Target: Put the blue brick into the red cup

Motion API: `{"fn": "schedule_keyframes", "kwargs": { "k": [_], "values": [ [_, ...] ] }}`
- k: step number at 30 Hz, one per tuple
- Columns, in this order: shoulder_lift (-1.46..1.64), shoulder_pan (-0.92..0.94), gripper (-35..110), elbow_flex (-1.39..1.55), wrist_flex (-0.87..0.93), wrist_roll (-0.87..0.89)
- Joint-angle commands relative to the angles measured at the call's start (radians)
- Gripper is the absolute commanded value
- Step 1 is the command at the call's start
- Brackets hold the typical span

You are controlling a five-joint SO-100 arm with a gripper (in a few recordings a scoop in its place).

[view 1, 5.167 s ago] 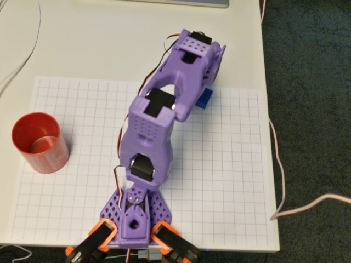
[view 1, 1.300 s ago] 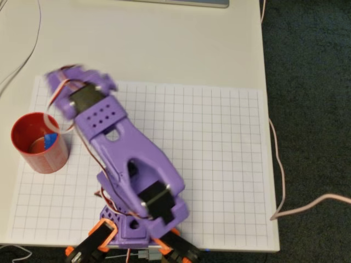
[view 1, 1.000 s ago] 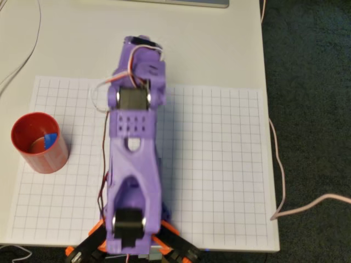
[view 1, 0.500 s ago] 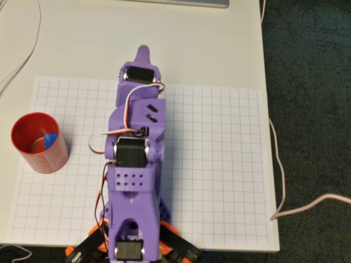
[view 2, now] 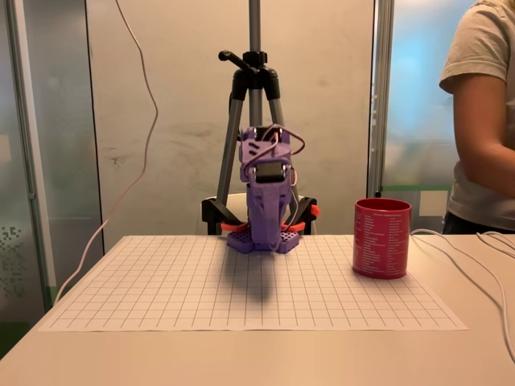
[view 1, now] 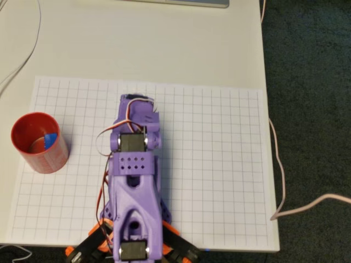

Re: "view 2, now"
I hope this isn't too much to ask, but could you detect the grey and black tripod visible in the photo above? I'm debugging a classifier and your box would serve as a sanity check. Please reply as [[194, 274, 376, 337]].
[[216, 0, 291, 236]]

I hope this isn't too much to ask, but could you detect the person's beige t-shirt torso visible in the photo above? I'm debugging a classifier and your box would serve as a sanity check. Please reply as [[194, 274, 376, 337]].
[[439, 0, 515, 224]]

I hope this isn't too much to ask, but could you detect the red cup with white print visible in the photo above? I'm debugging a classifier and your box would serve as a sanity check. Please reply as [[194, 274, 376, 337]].
[[352, 198, 412, 280]]

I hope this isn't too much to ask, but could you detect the white cable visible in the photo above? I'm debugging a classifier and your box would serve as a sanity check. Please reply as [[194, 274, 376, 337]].
[[410, 228, 515, 363], [475, 231, 515, 258]]

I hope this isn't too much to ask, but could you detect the black and orange clamp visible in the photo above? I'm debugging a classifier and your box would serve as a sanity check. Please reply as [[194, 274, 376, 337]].
[[283, 195, 323, 236], [200, 195, 249, 236]]

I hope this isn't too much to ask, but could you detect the grey metal frame post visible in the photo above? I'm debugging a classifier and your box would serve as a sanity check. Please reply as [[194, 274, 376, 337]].
[[366, 0, 395, 199], [4, 0, 56, 309]]

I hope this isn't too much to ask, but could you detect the white grid paper sheet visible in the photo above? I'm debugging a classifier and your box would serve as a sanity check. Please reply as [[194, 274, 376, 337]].
[[38, 235, 470, 333]]

